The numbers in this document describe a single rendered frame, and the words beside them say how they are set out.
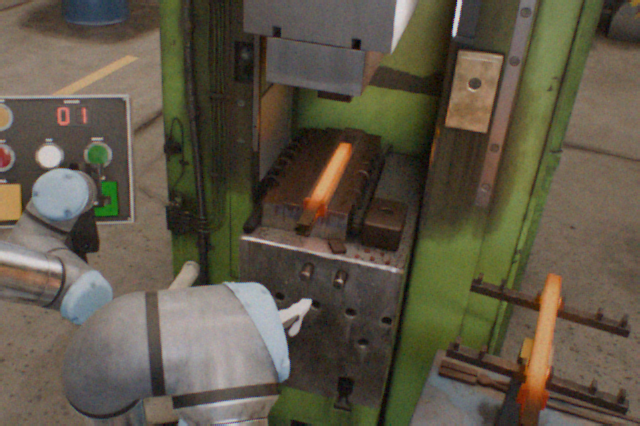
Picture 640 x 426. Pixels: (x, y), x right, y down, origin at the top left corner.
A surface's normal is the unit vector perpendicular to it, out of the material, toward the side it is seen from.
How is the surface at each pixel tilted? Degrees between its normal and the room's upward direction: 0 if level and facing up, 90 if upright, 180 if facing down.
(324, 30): 90
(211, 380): 43
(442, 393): 0
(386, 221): 0
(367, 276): 90
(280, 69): 90
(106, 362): 65
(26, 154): 60
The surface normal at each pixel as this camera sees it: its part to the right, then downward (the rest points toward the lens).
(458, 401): 0.07, -0.84
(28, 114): 0.18, 0.05
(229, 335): 0.22, -0.29
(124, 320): -0.10, -0.57
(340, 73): -0.25, 0.50
